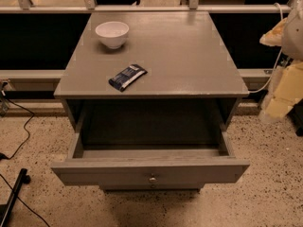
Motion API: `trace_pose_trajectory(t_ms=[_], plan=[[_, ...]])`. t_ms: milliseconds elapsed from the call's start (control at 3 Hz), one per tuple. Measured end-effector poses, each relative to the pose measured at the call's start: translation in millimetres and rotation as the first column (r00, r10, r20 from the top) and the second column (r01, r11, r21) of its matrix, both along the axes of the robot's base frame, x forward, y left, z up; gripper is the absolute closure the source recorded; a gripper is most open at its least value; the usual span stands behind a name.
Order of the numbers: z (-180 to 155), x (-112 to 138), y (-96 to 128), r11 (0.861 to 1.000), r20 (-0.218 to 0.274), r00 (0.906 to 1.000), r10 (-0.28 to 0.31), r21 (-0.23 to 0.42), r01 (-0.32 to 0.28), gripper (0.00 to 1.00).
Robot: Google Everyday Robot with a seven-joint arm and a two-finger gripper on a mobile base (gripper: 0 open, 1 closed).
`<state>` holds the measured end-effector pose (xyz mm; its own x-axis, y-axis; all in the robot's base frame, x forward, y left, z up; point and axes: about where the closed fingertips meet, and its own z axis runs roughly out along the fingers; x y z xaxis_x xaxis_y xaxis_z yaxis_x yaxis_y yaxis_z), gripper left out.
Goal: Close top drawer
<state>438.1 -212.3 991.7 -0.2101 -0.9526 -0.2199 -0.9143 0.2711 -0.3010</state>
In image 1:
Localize grey wooden drawer cabinet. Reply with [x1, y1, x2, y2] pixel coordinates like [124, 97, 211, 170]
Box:
[53, 10, 250, 193]

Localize white cable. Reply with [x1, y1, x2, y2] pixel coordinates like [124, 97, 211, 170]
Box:
[249, 2, 285, 95]

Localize black floor cable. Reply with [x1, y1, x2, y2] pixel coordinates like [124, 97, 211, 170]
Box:
[0, 92, 36, 161]

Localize grey bottom drawer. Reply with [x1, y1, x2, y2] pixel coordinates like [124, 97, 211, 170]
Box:
[99, 183, 205, 191]

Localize metal railing frame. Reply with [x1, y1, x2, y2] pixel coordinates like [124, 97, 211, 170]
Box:
[0, 0, 301, 13]

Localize white ceramic bowl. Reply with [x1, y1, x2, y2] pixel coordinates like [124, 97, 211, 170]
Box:
[95, 21, 130, 49]

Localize dark blue snack packet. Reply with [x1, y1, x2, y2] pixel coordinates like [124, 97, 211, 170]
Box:
[109, 64, 148, 92]

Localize grey drawer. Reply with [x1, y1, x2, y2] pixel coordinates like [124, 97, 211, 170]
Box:
[99, 183, 205, 191]
[50, 104, 251, 187]

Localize metal top drawer knob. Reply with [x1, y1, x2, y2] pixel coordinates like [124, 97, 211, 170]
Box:
[149, 176, 157, 183]

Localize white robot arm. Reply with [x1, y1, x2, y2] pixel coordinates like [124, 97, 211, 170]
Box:
[259, 5, 303, 123]

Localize black stand leg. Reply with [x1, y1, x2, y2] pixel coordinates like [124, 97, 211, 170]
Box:
[0, 168, 30, 227]

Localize grey top drawer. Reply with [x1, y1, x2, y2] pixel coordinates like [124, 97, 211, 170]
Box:
[50, 104, 251, 187]

